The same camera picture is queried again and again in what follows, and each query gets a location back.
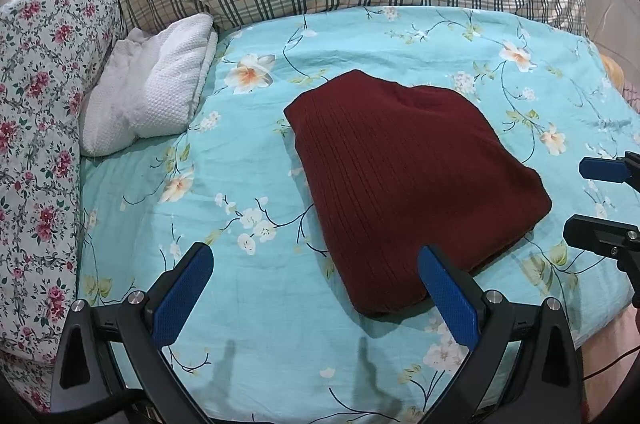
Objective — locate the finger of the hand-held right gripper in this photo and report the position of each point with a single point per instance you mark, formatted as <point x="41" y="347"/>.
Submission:
<point x="587" y="234"/>
<point x="602" y="169"/>

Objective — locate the white red floral quilt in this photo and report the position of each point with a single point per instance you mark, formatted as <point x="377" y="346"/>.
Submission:
<point x="40" y="104"/>

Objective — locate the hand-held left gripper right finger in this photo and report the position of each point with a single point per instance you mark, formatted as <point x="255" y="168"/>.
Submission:
<point x="445" y="299"/>

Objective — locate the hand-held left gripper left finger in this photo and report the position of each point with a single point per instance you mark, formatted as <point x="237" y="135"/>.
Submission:
<point x="182" y="294"/>

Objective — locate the light blue floral bed sheet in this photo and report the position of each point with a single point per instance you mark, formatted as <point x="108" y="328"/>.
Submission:
<point x="280" y="354"/>

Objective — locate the white textured towel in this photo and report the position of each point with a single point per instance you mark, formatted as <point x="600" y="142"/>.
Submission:
<point x="150" y="89"/>

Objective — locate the orange patterned cloth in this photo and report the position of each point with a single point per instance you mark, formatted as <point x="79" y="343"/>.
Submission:
<point x="614" y="71"/>

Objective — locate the dark red knit sweater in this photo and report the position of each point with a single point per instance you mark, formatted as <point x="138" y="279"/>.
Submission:
<point x="400" y="164"/>

